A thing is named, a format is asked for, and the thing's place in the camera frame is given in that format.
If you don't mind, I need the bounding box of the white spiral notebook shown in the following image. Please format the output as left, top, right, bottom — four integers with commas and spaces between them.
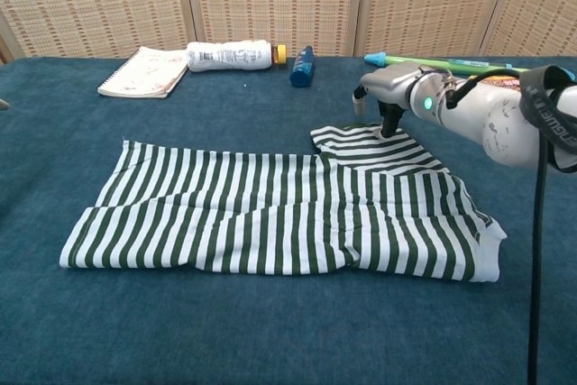
96, 45, 189, 100

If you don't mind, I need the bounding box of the green white striped T-shirt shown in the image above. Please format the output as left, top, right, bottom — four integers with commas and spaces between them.
59, 122, 508, 284

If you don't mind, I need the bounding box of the blue bottle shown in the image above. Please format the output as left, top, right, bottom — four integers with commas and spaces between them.
288, 45, 316, 87

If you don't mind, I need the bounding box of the blue felt table cover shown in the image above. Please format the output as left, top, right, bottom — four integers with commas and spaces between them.
0, 56, 577, 385

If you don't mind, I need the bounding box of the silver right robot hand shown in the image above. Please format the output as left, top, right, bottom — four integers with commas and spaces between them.
351, 62, 423, 139

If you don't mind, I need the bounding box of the yellow curry box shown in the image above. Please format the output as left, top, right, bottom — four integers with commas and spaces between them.
468, 73, 527, 89

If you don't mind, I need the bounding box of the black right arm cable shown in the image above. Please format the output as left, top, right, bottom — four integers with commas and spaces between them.
445, 67, 554, 385

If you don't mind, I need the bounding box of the white bottle yellow cap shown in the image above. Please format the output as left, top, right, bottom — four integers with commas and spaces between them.
186, 40, 289, 73

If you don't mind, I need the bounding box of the green blue water squirter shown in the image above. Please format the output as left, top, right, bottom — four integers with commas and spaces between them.
363, 52, 533, 76

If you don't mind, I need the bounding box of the black right arm strap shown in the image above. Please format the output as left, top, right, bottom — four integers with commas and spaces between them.
517, 65, 577, 174

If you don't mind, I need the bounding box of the woven folding screen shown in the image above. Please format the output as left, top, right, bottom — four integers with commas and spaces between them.
0, 0, 577, 66

